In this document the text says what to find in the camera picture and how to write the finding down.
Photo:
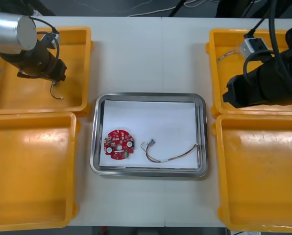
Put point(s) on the black stand leg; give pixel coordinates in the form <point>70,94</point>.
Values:
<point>175,8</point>
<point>228,8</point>

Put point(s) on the white sheet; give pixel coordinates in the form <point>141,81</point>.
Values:
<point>160,117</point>

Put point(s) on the round red circuit board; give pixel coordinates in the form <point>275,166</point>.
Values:
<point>119,144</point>

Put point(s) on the steel tray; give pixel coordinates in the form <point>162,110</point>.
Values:
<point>95,147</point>

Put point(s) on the yellow-orange plastic bin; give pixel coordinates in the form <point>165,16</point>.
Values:
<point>75,61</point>
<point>258,183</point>
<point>38,171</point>
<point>224,71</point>

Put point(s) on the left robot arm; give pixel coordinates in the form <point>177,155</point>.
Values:
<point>6,29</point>

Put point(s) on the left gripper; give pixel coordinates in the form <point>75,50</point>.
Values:
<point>57,71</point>

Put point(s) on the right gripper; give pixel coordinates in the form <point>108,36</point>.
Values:
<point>246,88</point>

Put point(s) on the small metal solenoid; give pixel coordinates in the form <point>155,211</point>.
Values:
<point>55,96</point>

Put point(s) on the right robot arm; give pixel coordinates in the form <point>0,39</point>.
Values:
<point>283,83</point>

